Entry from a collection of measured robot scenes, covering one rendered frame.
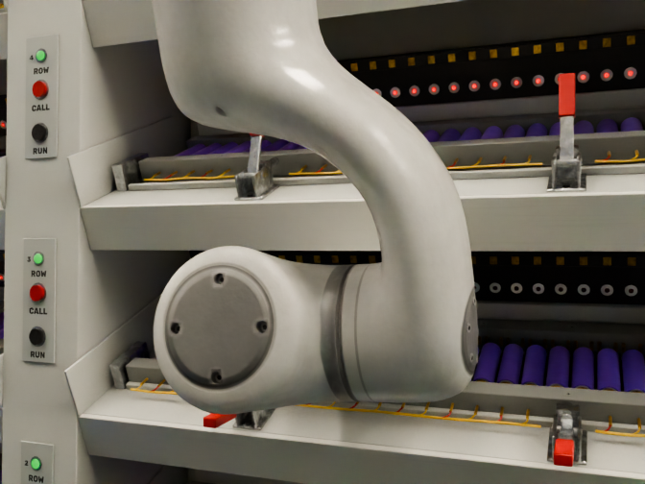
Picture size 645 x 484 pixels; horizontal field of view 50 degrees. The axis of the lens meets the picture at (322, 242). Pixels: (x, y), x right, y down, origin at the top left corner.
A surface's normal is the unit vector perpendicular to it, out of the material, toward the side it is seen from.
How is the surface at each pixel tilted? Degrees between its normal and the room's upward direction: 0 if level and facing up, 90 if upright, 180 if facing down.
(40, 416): 90
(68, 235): 90
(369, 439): 22
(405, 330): 100
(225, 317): 82
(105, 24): 113
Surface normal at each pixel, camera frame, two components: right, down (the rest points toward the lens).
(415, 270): -0.10, 0.18
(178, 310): -0.43, -0.18
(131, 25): -0.33, 0.37
